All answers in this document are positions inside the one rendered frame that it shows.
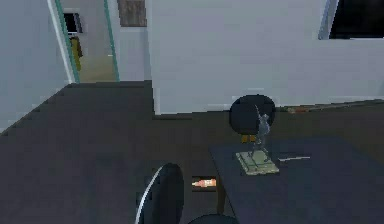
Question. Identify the grey statue on green base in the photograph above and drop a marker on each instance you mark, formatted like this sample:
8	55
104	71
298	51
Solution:
258	160

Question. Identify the teal-framed doorway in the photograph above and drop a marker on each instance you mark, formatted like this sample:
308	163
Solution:
111	43

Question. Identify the brown framed picture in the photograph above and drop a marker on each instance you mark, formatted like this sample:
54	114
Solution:
132	12

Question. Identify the dark blue table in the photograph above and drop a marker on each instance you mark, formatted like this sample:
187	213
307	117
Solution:
310	190

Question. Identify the small dark window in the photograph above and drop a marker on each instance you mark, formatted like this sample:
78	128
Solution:
71	22

